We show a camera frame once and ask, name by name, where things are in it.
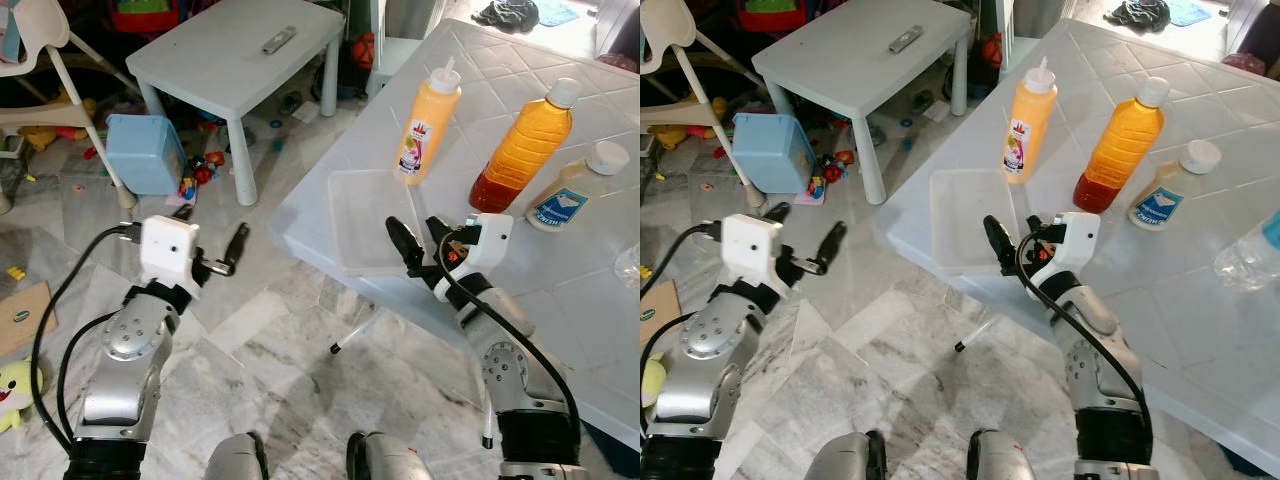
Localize small red floor toys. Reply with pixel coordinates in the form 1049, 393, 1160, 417
806, 148, 859, 205
176, 150, 230, 206

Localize clear plastic tray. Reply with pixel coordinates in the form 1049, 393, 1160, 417
328, 168, 443, 279

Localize light blue plastic bin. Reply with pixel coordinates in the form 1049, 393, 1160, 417
732, 113, 817, 196
105, 113, 188, 197

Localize large white plastic table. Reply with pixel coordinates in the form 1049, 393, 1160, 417
270, 18, 641, 451
872, 18, 1280, 473

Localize yellow squeeze sauce bottle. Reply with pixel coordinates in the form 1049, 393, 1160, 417
396, 57, 464, 187
1003, 57, 1060, 186

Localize small bottle blue label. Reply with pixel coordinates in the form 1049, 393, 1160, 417
1128, 140, 1224, 232
526, 141, 631, 233

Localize orange drink bottle white cap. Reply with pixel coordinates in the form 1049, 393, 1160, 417
1073, 77, 1172, 214
469, 78, 583, 214

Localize brown cardboard green label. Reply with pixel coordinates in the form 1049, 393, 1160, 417
0, 281, 59, 359
640, 281, 684, 347

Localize small pale green table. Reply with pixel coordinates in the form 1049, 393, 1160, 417
126, 12, 347, 207
752, 12, 974, 206

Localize yellow plush toy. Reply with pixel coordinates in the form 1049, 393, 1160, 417
640, 352, 669, 409
0, 360, 48, 433

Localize silver left robot leg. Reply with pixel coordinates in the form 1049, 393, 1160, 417
205, 432, 270, 480
805, 432, 890, 480

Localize silver robot leg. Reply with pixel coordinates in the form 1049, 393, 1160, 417
966, 430, 1037, 480
346, 431, 437, 480
805, 432, 890, 480
205, 432, 270, 480

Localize red toy bag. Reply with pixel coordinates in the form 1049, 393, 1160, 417
108, 0, 182, 35
737, 0, 810, 35

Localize silver right robot leg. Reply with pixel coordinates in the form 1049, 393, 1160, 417
966, 430, 1037, 480
346, 431, 437, 480

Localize white high chair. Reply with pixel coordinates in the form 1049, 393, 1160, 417
0, 0, 139, 211
640, 0, 767, 211

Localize dark crumpled cloth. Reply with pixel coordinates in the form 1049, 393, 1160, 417
472, 0, 542, 30
1103, 0, 1172, 32

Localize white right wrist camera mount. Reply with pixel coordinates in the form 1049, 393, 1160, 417
433, 212, 515, 301
1030, 212, 1102, 297

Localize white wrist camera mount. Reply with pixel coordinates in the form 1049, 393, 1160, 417
138, 214, 202, 287
433, 212, 515, 301
1030, 212, 1102, 297
720, 214, 785, 291

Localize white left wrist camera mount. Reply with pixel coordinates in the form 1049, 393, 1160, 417
720, 214, 785, 291
138, 214, 202, 287

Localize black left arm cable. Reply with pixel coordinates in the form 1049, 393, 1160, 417
640, 222, 725, 441
30, 224, 143, 449

